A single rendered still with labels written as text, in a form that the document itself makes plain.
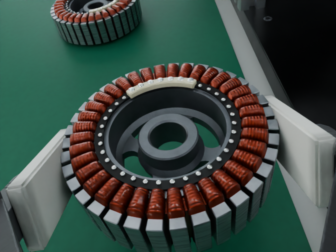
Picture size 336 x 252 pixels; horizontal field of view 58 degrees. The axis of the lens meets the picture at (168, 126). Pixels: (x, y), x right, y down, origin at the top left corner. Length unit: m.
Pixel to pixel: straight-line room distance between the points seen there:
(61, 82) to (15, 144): 0.09
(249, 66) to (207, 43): 0.06
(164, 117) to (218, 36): 0.22
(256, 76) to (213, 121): 0.14
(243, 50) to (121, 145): 0.21
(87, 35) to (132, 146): 0.23
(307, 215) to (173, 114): 0.12
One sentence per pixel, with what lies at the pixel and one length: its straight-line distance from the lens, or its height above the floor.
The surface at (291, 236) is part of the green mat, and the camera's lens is 0.22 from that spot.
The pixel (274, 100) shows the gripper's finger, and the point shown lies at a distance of 0.17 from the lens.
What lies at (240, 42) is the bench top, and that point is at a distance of 0.37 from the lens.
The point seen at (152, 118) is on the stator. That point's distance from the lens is 0.17.
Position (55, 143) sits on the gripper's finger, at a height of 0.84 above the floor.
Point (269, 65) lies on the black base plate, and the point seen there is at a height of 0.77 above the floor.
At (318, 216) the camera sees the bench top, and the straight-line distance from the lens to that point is 0.23.
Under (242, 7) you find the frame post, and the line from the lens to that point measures 0.38.
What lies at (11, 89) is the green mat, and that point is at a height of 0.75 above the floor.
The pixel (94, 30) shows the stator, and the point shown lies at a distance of 0.38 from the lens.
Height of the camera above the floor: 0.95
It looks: 48 degrees down
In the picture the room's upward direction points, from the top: 11 degrees counter-clockwise
